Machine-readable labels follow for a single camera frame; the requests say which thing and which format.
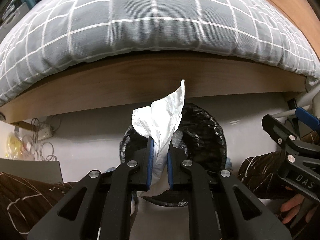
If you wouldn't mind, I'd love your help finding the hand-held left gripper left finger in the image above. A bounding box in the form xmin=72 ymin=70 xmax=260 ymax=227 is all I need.
xmin=27 ymin=136 xmax=154 ymax=240

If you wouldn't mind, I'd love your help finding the bin with black bag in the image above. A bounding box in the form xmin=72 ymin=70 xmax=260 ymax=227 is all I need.
xmin=119 ymin=102 xmax=228 ymax=207

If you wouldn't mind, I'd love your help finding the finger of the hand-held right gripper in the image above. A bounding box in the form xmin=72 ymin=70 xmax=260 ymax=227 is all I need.
xmin=295 ymin=107 xmax=320 ymax=133
xmin=261 ymin=114 xmax=305 ymax=156

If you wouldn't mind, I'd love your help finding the white paper tissue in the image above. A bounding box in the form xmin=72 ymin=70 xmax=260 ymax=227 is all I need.
xmin=132 ymin=79 xmax=186 ymax=197

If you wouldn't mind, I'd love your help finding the grey checked bed sheet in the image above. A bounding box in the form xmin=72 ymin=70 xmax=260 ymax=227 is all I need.
xmin=0 ymin=0 xmax=320 ymax=107

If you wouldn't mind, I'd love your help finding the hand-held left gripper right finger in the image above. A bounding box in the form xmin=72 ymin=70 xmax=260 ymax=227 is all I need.
xmin=167 ymin=145 xmax=293 ymax=240

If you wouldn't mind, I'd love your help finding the person's right hand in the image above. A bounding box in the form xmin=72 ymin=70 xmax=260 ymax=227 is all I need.
xmin=280 ymin=194 xmax=305 ymax=225

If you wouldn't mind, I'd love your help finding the white metal frame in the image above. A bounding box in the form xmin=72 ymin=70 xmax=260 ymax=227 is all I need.
xmin=271 ymin=86 xmax=320 ymax=120

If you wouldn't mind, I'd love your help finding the grey flat board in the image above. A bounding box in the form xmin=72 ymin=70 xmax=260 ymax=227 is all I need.
xmin=0 ymin=158 xmax=64 ymax=184

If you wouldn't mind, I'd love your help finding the white power strip with cables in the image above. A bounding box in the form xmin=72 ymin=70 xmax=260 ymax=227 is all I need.
xmin=21 ymin=119 xmax=60 ymax=162

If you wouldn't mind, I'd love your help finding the wooden headboard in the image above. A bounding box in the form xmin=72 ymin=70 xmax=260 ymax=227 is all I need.
xmin=260 ymin=0 xmax=320 ymax=60

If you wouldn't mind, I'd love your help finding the yellow plastic bag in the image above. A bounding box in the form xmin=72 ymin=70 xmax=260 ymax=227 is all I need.
xmin=7 ymin=131 xmax=27 ymax=159

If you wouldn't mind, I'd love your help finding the wooden bed frame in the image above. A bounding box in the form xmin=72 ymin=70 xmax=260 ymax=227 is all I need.
xmin=0 ymin=55 xmax=308 ymax=124

